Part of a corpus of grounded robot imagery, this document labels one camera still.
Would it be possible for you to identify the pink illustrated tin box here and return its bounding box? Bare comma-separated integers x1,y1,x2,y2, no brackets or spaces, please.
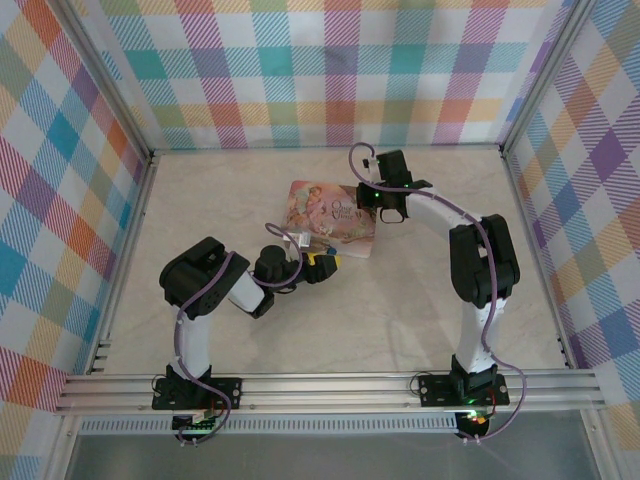
281,178,380,260

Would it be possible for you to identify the plaid backdrop cloth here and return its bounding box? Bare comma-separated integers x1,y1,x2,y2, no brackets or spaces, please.
0,0,151,459
507,0,640,454
97,0,571,151

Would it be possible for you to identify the grey metal plate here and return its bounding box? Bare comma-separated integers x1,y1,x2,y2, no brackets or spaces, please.
47,412,616,480

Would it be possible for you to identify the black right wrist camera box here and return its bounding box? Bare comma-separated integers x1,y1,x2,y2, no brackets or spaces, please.
378,149,409,172

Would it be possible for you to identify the thin aluminium rail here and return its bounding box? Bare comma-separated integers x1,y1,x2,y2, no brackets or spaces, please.
149,144,506,154

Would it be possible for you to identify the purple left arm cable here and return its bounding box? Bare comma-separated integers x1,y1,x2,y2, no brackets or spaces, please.
172,222,312,447

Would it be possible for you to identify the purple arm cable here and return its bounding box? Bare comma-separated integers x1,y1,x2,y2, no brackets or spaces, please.
347,142,530,445
172,222,312,447

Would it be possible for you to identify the aluminium mounting rail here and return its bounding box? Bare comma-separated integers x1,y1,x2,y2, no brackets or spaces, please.
53,368,605,415

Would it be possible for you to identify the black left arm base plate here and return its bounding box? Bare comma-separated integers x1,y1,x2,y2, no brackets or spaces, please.
151,375,245,412

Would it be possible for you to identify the aluminium side rail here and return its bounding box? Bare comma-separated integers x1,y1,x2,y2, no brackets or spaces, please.
498,149,579,372
84,149,161,376

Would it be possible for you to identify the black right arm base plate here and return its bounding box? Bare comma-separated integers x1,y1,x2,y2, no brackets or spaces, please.
416,372,510,406

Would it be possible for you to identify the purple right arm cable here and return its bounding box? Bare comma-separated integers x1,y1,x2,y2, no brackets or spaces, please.
347,142,530,445

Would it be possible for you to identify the grey slotted cable duct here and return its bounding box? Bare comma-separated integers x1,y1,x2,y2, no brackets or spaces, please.
78,415,460,437

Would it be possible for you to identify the aluminium frame post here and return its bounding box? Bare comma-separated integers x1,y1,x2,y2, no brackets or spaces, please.
62,0,156,157
498,0,604,157

